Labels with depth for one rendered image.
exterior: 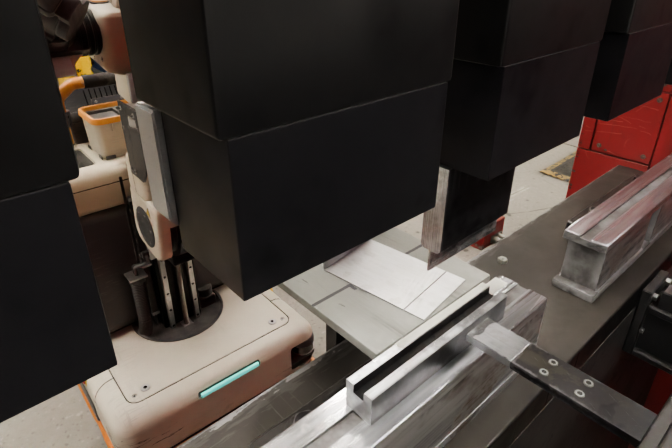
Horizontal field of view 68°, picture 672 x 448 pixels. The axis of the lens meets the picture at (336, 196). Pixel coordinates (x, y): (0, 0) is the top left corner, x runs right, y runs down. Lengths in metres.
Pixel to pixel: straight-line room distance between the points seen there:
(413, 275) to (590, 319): 0.30
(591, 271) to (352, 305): 0.40
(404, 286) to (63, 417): 1.52
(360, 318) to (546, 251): 0.47
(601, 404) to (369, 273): 0.25
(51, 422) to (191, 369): 0.56
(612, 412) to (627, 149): 0.91
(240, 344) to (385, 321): 1.08
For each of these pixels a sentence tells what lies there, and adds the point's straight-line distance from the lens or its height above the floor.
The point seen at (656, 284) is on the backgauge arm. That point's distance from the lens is 0.91.
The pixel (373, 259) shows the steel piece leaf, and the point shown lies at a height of 1.00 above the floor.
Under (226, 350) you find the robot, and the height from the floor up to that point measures 0.28.
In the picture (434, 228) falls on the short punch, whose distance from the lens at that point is 0.41.
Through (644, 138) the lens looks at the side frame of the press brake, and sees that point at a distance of 1.29.
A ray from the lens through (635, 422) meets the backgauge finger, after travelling 0.47.
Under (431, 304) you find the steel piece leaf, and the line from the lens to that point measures 0.52.
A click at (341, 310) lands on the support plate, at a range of 0.51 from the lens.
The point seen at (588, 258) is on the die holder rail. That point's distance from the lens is 0.79.
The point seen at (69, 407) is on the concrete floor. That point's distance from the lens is 1.94.
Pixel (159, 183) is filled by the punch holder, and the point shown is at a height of 1.21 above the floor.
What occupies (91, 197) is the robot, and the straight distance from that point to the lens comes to 1.44.
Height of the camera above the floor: 1.32
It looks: 27 degrees down
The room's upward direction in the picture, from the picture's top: straight up
